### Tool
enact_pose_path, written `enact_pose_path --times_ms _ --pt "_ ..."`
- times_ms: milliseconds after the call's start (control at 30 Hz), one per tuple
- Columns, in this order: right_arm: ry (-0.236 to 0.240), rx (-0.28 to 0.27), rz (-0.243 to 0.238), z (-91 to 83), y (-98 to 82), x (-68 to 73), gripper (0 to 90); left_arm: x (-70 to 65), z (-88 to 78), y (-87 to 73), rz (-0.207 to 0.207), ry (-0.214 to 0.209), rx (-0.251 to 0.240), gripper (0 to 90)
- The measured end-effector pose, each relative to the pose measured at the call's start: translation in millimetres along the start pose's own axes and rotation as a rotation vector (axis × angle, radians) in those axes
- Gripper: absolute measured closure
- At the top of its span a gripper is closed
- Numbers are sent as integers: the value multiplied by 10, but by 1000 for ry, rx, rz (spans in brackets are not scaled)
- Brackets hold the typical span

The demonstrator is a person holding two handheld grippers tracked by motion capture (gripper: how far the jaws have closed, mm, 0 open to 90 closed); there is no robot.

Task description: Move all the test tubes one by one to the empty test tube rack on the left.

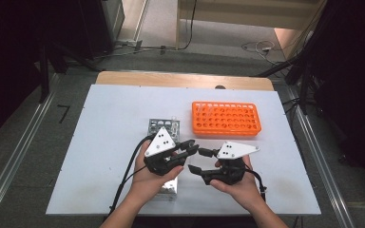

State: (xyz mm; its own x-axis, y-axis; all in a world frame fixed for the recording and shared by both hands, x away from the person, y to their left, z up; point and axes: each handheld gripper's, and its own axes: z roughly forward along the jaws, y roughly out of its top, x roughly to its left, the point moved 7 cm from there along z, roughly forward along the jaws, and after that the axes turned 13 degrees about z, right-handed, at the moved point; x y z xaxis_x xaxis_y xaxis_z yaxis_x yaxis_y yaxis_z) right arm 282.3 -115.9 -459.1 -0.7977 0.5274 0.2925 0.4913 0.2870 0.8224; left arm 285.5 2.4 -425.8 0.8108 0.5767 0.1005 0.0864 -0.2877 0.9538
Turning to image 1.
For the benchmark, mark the dark curtain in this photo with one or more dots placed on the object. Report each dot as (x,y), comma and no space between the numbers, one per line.
(351,79)
(9,63)

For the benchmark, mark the narrow metal floor rail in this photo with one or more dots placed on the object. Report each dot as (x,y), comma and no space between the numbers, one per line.
(141,19)

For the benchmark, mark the grey floor power strip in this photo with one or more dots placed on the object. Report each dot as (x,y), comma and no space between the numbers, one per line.
(130,44)

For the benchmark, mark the black metal stand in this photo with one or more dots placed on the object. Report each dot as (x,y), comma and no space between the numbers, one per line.
(304,82)
(44,72)

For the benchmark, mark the person's left hand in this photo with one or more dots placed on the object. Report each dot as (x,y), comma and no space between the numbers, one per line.
(145,183)

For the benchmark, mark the shiny metal test tube rack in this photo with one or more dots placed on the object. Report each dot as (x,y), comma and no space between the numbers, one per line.
(168,190)

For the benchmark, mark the dark cabinet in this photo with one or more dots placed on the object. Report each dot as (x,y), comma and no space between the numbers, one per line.
(101,25)

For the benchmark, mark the person's right hand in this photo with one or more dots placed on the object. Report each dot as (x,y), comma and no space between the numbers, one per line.
(244,193)

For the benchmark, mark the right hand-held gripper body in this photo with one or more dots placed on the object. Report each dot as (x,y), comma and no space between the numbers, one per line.
(234,150)

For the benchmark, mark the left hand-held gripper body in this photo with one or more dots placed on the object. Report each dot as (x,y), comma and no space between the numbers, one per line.
(161,144)

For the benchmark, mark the orange plastic test tube rack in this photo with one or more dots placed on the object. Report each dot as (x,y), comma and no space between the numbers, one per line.
(226,131)

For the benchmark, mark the long metal floor rail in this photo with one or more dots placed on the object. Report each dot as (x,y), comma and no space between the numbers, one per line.
(323,164)
(15,152)

